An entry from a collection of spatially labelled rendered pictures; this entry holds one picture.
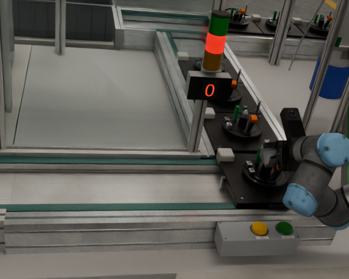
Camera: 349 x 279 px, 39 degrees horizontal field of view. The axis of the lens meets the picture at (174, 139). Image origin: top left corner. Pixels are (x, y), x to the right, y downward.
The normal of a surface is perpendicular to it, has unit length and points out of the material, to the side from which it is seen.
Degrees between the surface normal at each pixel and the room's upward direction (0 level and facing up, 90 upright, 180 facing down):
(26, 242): 90
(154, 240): 90
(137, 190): 0
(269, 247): 90
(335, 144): 54
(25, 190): 0
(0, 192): 0
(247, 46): 90
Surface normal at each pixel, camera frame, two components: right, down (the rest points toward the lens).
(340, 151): 0.22, -0.05
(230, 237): 0.13, -0.83
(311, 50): 0.16, 0.55
